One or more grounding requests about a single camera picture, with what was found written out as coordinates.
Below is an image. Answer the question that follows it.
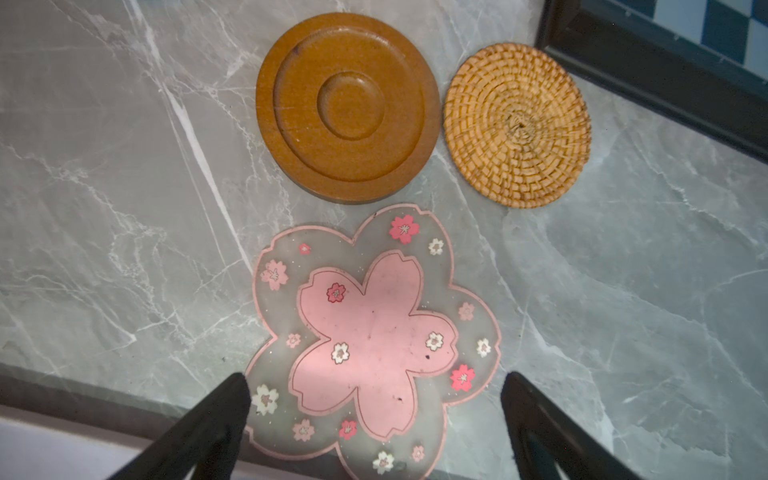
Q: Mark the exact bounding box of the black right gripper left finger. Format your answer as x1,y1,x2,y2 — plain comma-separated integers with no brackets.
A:
111,373,251,479

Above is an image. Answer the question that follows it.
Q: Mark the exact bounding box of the woven rattan round coaster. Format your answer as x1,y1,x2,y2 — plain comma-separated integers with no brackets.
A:
443,43,591,209

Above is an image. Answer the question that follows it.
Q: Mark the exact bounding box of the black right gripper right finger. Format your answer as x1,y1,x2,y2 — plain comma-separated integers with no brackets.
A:
501,372,640,480

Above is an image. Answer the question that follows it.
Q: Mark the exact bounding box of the pink cherry blossom coaster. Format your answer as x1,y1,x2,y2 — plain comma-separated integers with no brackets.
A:
245,204,501,479

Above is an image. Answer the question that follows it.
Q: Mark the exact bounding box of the black checkered chess board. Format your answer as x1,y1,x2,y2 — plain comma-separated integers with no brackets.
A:
535,1,767,162

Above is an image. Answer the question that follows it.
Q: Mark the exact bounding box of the brown wooden round coaster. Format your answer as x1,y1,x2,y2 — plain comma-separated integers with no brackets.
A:
255,13,441,204

